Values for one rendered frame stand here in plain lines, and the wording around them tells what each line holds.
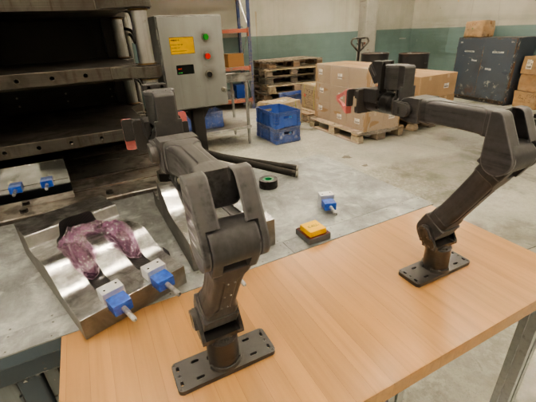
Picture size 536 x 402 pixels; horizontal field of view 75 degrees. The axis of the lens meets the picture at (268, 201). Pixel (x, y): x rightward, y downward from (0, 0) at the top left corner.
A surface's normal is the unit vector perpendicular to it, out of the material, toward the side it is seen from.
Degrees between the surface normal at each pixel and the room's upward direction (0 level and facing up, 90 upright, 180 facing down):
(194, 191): 64
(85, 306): 0
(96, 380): 0
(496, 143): 90
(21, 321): 0
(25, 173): 90
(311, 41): 90
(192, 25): 90
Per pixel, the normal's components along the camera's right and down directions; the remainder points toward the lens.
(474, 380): -0.04, -0.90
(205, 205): 0.39, -0.07
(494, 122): -0.89, 0.23
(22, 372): 0.47, 0.36
